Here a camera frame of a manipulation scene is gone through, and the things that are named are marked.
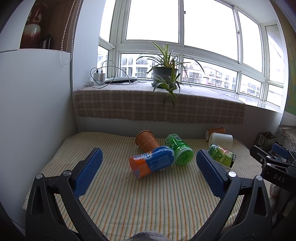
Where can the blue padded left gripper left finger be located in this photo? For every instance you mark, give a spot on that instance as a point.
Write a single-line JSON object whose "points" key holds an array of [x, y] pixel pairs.
{"points": [[85, 171]]}

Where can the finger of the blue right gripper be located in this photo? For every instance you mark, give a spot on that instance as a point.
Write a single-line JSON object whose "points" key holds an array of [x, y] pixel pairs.
{"points": [[281, 151]]}

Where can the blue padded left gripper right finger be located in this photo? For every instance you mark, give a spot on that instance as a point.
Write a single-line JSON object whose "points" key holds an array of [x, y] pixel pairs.
{"points": [[213, 172]]}

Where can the green white carton cup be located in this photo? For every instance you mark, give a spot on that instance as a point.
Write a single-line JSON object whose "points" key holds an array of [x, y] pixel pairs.
{"points": [[223, 156]]}

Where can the green cut bottle cup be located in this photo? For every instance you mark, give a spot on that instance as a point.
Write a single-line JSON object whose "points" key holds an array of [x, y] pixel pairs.
{"points": [[182, 152]]}

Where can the orange paper cup far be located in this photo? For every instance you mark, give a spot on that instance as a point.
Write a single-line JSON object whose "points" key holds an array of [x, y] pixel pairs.
{"points": [[213, 130]]}

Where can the orange paper cup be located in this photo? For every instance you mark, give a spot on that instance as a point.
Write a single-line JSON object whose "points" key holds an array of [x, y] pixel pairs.
{"points": [[146, 141], [213, 130]]}

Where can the blue orange cut bottle cup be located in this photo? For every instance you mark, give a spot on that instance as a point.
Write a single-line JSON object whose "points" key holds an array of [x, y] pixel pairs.
{"points": [[146, 163]]}

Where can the orange paper cup near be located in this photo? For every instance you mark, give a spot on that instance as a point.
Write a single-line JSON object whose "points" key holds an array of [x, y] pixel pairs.
{"points": [[146, 141]]}

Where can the white lace side table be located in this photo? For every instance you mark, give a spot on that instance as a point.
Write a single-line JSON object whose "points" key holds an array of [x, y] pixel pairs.
{"points": [[285, 133]]}

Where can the green paper bag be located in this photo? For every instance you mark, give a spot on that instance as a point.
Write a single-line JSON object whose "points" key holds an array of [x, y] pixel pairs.
{"points": [[265, 140]]}

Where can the striped mattress cover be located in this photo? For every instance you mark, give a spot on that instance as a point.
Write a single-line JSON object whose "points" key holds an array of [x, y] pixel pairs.
{"points": [[174, 203]]}

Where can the plaid windowsill cloth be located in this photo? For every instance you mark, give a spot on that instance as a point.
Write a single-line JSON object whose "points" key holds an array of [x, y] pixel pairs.
{"points": [[140, 102]]}

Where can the white charger plugs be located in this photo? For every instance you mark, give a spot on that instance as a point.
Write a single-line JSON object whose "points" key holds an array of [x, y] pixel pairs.
{"points": [[97, 78]]}

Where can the dark flat tray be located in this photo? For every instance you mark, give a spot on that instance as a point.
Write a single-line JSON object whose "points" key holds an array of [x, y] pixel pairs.
{"points": [[119, 80]]}

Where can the potted spider plant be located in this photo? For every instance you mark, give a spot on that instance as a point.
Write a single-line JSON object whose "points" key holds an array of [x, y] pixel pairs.
{"points": [[165, 71]]}

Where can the small dark bottle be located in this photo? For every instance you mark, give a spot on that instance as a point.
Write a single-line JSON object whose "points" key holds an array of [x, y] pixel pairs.
{"points": [[45, 42]]}

